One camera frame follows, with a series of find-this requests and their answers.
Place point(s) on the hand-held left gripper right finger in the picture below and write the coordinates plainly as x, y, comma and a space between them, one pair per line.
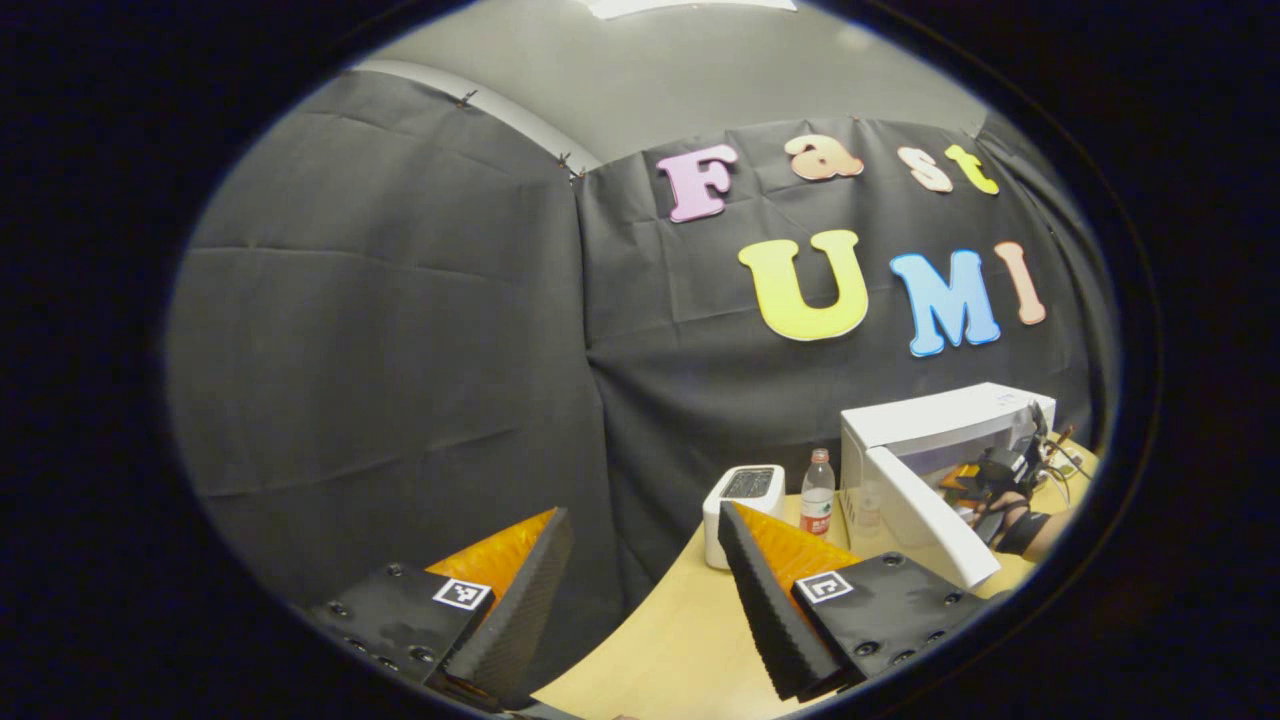
770, 610

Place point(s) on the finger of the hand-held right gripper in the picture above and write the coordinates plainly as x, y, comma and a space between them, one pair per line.
958, 480

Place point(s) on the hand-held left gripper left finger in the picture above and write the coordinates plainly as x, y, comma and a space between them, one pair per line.
520, 620

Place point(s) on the white microwave oven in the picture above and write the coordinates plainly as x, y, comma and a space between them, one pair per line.
930, 415

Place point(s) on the white toaster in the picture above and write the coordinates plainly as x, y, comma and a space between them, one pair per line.
712, 525

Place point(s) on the clear water bottle red label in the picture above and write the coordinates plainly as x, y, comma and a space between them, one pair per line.
817, 490

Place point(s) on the large ceiling light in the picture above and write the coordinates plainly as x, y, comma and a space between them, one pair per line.
690, 6

